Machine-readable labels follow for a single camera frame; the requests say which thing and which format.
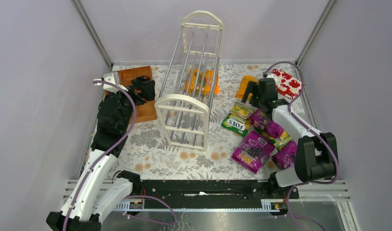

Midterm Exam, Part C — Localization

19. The orange candy bag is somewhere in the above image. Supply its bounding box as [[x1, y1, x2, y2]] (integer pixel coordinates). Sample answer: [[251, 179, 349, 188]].
[[183, 67, 221, 96], [236, 76, 258, 100]]

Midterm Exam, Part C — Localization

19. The green Fox's candy bag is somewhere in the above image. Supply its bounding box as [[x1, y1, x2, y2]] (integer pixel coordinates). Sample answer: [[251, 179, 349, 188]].
[[221, 113, 251, 138]]

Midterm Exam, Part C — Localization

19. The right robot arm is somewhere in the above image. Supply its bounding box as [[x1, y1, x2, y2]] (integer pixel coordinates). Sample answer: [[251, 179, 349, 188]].
[[241, 77, 340, 198]]

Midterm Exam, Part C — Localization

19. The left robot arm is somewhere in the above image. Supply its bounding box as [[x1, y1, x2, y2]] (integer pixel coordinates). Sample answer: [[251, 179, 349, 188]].
[[46, 72, 155, 231]]

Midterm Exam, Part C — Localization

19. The purple grape candy bag upper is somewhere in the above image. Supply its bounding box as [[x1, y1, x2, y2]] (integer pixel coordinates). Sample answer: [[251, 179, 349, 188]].
[[249, 109, 284, 138]]

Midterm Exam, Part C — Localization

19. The purple grape candy bag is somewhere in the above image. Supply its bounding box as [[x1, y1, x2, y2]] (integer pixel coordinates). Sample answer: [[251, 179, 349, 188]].
[[272, 141, 297, 170], [249, 109, 284, 138], [231, 131, 275, 174]]

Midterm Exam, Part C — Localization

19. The cream and metal shelf rack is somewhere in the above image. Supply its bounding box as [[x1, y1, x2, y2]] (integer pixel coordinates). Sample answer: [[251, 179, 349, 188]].
[[155, 10, 224, 152]]

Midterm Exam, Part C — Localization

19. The purple grape candy bag front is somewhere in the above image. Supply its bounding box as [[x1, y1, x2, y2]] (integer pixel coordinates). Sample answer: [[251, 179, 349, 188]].
[[231, 131, 275, 174]]

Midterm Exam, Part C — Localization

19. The purple grape candy bag right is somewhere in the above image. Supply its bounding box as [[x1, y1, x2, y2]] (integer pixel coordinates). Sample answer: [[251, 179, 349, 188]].
[[272, 141, 297, 170]]

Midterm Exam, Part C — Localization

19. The red white heart bag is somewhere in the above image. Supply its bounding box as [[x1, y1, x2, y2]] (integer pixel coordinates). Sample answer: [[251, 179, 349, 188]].
[[267, 69, 304, 99]]

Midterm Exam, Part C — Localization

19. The brown wooden compartment tray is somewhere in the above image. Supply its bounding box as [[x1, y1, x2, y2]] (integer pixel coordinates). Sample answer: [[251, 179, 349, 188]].
[[97, 66, 156, 128]]

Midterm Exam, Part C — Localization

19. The floral table mat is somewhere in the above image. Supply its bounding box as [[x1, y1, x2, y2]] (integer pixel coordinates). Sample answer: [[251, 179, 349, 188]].
[[105, 64, 277, 180]]

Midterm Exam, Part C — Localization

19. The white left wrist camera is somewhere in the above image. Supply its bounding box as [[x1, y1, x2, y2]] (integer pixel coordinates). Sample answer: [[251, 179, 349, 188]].
[[94, 71, 128, 93]]

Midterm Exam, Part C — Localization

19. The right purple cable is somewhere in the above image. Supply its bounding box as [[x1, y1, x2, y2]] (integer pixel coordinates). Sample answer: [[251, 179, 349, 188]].
[[263, 61, 340, 231]]

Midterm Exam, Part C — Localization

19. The purple cable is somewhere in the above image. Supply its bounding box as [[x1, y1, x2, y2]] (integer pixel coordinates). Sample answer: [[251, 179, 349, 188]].
[[263, 61, 340, 231], [62, 79, 138, 231]]

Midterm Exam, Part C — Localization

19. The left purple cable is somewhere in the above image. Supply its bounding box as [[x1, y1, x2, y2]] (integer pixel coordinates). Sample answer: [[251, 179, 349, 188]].
[[62, 79, 138, 231]]

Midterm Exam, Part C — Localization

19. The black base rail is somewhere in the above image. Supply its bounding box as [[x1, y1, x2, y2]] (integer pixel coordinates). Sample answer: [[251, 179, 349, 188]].
[[121, 180, 299, 212]]

